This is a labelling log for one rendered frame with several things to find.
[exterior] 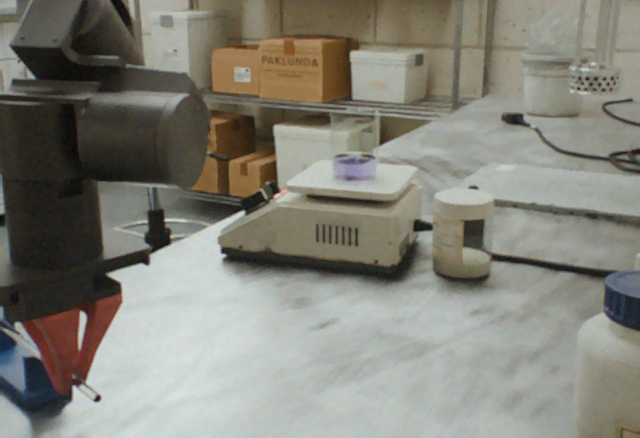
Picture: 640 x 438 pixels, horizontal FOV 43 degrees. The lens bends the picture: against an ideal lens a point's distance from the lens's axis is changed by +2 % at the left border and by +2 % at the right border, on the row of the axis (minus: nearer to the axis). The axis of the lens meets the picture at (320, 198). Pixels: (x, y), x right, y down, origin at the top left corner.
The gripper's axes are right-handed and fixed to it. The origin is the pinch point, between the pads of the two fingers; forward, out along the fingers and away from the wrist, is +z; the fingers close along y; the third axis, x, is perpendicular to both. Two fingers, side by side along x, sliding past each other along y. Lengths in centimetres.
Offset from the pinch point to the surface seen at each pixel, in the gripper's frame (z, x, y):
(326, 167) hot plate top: -5.8, 14.5, 38.2
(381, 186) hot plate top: -5.9, 4.6, 36.5
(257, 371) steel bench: 2.8, -4.3, 13.0
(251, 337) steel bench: 2.9, 0.7, 16.3
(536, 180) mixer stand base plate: 2, 11, 76
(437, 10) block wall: -10, 160, 237
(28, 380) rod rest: 1.0, 3.6, -1.3
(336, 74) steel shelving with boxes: 13, 178, 198
